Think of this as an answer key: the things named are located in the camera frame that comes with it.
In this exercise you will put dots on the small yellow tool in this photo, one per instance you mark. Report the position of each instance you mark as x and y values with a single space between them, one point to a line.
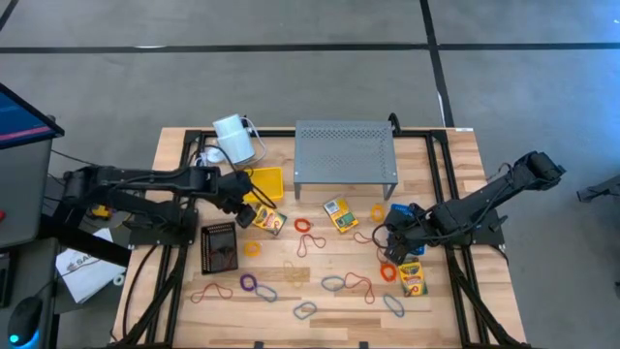
101 212

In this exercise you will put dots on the orange coil wristband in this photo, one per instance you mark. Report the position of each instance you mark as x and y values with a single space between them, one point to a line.
296 225
381 272

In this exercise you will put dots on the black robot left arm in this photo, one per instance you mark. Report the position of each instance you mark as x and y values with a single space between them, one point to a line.
145 177

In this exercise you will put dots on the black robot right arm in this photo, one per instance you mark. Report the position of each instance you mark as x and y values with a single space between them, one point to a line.
484 199

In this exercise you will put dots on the blue plastic basket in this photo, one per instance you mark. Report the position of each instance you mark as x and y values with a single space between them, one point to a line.
401 209

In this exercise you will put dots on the black mesh basket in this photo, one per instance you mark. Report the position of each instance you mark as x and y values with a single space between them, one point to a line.
213 262

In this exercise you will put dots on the blue rubber band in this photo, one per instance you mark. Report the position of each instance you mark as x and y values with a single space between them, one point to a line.
295 312
276 295
323 283
385 298

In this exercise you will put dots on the red rubber band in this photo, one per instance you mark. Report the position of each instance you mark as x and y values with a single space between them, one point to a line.
310 236
356 236
372 295
224 252
194 296

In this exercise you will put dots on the grey cabinet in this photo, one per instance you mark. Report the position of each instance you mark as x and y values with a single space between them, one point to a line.
24 194

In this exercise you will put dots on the yellow plastic basket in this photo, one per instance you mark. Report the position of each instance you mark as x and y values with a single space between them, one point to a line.
269 181

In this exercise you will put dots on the grey perforated metal shelf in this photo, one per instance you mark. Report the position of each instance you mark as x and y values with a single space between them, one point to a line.
344 150

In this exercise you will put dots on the black computer mouse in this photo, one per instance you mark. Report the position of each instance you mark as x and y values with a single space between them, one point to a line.
24 317

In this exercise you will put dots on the computer monitor blue screen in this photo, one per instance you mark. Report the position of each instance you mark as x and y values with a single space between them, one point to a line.
24 121

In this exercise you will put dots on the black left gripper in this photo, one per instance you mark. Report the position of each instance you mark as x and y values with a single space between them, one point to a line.
235 186

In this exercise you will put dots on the white sticker label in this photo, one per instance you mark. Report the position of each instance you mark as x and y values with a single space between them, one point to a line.
463 129

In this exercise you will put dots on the yellow rubber band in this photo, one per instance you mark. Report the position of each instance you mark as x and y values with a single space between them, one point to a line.
286 265

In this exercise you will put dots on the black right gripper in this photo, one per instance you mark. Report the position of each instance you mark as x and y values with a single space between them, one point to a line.
404 227

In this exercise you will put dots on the white paper booklet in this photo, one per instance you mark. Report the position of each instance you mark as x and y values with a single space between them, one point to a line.
82 274

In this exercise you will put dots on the black support beam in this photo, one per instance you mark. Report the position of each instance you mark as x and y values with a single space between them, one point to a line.
82 242

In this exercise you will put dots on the yellow green crayon box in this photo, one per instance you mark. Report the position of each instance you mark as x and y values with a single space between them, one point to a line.
341 215
269 219
412 278

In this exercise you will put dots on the purple coil wristband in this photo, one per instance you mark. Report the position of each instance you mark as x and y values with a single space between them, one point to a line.
241 282

